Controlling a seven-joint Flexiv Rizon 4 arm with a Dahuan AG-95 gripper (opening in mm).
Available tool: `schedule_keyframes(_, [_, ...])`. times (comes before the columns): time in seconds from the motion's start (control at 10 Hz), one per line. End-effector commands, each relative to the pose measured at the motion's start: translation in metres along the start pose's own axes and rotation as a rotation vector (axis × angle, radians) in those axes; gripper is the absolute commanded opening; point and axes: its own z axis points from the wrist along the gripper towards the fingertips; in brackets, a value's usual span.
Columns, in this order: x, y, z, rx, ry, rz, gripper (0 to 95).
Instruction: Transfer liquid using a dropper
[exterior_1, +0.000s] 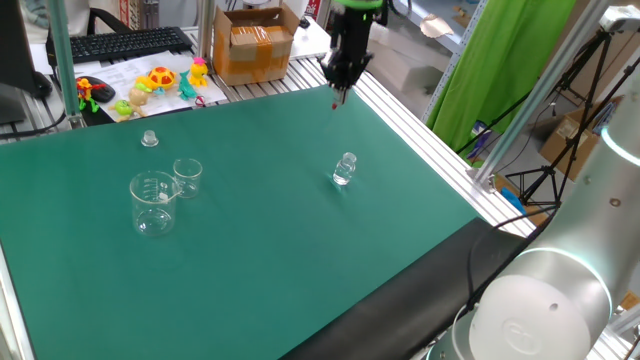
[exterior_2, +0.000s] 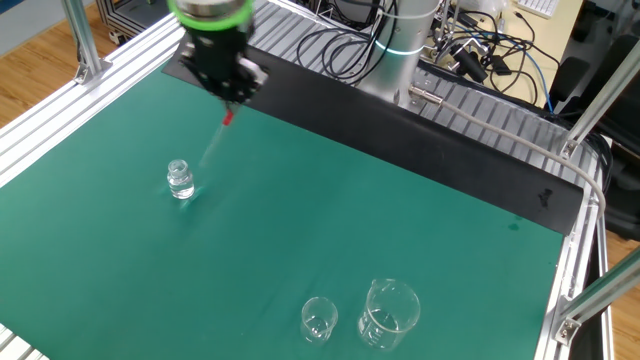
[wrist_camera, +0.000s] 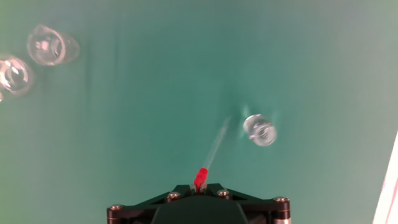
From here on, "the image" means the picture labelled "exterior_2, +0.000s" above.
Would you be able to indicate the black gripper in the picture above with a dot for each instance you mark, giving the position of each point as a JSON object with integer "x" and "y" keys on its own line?
{"x": 220, "y": 50}

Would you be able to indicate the glass dropper with red bulb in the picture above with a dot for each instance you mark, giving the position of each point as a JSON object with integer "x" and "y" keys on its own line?
{"x": 228, "y": 119}

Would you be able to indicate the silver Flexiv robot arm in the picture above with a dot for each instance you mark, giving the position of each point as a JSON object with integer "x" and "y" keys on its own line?
{"x": 400, "y": 75}

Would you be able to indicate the small clear glass bottle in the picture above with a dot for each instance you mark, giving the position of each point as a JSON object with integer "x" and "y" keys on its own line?
{"x": 181, "y": 187}

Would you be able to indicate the black white striped cabinet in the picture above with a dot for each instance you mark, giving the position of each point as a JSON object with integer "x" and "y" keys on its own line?
{"x": 125, "y": 15}

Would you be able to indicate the green table mat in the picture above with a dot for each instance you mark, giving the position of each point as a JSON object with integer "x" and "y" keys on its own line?
{"x": 300, "y": 225}

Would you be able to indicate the black table mat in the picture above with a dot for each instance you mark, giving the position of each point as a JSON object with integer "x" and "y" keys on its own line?
{"x": 400, "y": 135}

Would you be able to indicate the small glass beaker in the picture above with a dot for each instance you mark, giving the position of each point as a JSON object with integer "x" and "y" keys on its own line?
{"x": 317, "y": 330}

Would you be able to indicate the large glass beaker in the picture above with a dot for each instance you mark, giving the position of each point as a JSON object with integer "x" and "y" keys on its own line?
{"x": 380, "y": 335}

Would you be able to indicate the white computer keyboard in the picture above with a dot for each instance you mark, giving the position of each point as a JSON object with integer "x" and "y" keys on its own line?
{"x": 540, "y": 6}

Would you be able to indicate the beige desk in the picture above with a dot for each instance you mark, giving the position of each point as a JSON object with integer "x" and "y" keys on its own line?
{"x": 565, "y": 35}

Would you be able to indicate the black padded chair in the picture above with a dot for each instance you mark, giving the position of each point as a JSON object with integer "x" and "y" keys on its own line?
{"x": 622, "y": 165}

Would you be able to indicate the aluminium frame post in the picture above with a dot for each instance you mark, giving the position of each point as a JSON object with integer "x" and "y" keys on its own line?
{"x": 600, "y": 100}
{"x": 82, "y": 40}
{"x": 600, "y": 295}

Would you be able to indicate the aluminium table edge rail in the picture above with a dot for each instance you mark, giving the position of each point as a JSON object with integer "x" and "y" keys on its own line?
{"x": 555, "y": 310}
{"x": 60, "y": 115}

